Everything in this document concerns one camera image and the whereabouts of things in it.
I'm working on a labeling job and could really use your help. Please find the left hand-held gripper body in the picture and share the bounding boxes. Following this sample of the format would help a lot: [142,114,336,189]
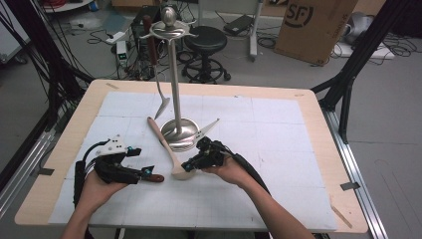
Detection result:
[94,134,143,185]

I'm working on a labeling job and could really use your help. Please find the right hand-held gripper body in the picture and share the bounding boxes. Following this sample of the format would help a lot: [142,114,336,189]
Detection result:
[190,118,230,170]

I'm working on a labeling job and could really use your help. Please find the beige ladle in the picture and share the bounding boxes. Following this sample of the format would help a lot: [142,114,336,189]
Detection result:
[146,116,197,181]

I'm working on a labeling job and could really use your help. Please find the steel utensil stand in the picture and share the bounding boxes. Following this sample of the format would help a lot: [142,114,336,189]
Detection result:
[138,5,202,153]

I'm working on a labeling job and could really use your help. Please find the steel spatula with brown handle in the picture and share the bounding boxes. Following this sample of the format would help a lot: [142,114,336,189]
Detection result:
[142,14,172,121]

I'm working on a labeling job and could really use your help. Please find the person's right hand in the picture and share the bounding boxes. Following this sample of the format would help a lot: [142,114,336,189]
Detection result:
[202,155,257,191]

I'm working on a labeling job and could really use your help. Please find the person's left hand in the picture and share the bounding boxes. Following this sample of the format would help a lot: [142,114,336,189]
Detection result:
[76,170,128,213]

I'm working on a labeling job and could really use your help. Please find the white grid mat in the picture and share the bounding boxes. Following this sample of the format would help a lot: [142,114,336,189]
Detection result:
[48,91,337,233]

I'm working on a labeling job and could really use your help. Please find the small device with green display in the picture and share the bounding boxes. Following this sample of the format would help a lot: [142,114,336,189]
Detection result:
[115,40,128,68]

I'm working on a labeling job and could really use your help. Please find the white power strip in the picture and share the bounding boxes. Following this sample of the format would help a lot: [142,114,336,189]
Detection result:
[105,30,128,45]

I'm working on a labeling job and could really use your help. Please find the black round stool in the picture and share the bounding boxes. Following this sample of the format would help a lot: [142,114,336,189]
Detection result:
[180,25,232,85]

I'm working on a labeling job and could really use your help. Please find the black computer tower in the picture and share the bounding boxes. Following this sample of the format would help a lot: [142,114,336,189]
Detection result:
[130,4,163,63]

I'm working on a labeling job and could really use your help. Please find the black flat device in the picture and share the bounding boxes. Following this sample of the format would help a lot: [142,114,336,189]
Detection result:
[223,13,255,36]

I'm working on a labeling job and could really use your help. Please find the cardboard box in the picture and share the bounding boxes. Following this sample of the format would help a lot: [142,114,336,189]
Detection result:
[273,0,359,67]

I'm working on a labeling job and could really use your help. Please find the grey rounded device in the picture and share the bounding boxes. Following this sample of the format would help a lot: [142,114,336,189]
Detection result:
[342,11,375,46]

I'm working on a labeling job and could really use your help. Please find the white flat board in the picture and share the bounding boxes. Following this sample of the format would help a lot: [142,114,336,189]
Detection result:
[331,41,396,61]

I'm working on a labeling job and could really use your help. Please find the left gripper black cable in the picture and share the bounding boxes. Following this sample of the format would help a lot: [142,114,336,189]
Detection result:
[73,140,110,207]

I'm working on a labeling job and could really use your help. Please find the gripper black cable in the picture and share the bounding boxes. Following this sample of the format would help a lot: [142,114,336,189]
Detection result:
[225,148,272,196]
[73,140,110,207]

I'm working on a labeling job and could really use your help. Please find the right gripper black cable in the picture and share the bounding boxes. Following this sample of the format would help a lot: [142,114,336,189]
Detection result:
[225,148,272,196]

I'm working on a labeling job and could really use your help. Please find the tangle of black floor cables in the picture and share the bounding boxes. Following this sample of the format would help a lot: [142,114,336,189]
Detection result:
[125,56,173,83]

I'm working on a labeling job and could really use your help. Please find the aluminium rail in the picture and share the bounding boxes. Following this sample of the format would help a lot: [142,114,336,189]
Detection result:
[0,128,58,217]
[321,108,389,239]

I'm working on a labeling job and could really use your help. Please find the white stand post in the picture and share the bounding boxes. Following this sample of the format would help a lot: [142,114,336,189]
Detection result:
[248,0,267,63]

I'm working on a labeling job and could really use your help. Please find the black frame stand with cables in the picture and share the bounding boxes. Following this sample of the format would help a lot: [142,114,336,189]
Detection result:
[0,0,96,133]

